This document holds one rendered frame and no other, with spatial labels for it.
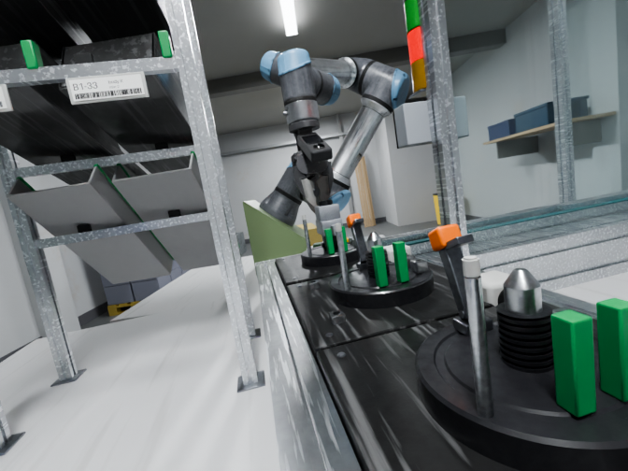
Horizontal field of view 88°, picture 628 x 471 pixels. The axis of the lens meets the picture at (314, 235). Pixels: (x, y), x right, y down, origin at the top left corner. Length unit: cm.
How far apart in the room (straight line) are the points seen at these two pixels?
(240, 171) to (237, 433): 867
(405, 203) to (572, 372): 756
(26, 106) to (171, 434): 47
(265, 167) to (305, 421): 867
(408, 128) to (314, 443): 50
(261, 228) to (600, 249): 88
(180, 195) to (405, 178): 725
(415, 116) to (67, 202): 59
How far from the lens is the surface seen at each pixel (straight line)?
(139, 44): 58
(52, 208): 68
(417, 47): 66
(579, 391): 22
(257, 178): 890
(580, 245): 81
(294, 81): 78
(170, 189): 61
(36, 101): 60
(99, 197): 63
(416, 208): 781
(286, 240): 112
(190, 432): 48
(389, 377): 28
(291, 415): 27
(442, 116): 61
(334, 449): 24
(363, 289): 42
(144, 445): 49
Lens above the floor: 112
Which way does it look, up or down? 8 degrees down
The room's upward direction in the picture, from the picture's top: 9 degrees counter-clockwise
